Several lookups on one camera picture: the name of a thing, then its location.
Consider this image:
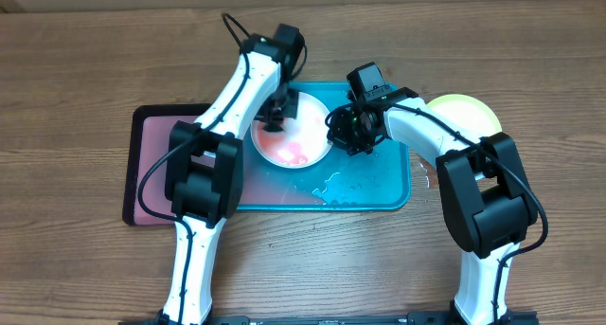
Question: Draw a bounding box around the white plate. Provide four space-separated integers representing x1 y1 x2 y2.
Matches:
251 92 331 169

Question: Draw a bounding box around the yellow plate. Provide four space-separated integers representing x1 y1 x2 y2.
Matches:
427 94 502 136

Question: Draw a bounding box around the green and pink sponge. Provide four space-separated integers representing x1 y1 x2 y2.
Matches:
262 119 284 133

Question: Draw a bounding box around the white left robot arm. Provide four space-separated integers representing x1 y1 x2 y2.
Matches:
158 31 307 324

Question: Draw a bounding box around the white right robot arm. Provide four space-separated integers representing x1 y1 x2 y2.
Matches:
325 88 544 324

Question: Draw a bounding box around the teal serving tray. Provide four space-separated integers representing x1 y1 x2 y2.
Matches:
239 81 411 211

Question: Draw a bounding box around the black rectangular water tray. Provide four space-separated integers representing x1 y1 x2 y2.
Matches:
121 103 223 227

